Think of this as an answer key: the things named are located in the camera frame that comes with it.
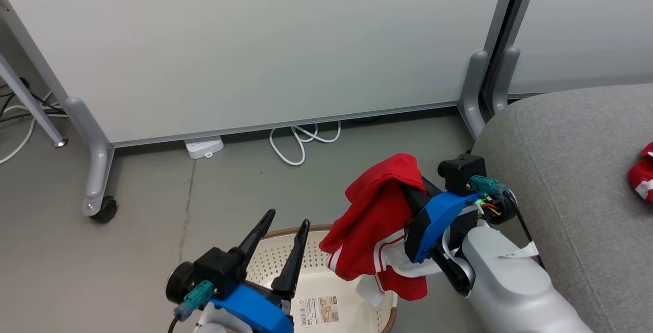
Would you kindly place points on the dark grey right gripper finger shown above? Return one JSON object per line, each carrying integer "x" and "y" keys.
{"x": 422, "y": 193}

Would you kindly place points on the paper label sticker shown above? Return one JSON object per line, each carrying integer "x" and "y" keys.
{"x": 319, "y": 311}

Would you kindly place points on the cream perforated laundry basket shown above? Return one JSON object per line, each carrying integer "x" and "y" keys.
{"x": 352, "y": 312}

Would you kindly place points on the grey partition foot with caster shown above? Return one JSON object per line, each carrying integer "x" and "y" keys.
{"x": 97, "y": 170}

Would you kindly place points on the large white partition panel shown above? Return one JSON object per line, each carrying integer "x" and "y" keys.
{"x": 255, "y": 42}

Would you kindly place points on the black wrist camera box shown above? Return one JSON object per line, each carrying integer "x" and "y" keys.
{"x": 217, "y": 269}
{"x": 459, "y": 170}

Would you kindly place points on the white power strip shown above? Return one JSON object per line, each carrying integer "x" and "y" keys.
{"x": 204, "y": 147}

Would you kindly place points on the grey metal desk frame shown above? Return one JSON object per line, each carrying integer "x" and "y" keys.
{"x": 30, "y": 103}

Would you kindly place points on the red white sports shirt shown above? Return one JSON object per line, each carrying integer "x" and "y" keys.
{"x": 372, "y": 221}

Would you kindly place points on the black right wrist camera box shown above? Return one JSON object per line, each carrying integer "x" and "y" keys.
{"x": 459, "y": 170}

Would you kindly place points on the black caster wheel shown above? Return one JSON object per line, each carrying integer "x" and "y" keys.
{"x": 107, "y": 209}

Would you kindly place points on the grey fabric sofa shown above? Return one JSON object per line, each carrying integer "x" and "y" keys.
{"x": 586, "y": 195}

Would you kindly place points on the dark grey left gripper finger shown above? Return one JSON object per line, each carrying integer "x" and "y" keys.
{"x": 255, "y": 244}
{"x": 294, "y": 266}

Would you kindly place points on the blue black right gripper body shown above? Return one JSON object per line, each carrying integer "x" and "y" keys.
{"x": 438, "y": 221}

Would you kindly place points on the red white folded garment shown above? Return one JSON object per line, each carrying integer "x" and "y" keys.
{"x": 642, "y": 175}

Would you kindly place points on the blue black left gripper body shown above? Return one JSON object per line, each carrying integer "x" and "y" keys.
{"x": 255, "y": 307}

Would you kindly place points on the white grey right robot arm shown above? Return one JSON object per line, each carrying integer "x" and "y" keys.
{"x": 510, "y": 292}

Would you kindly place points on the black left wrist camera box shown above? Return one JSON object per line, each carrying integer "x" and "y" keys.
{"x": 217, "y": 269}

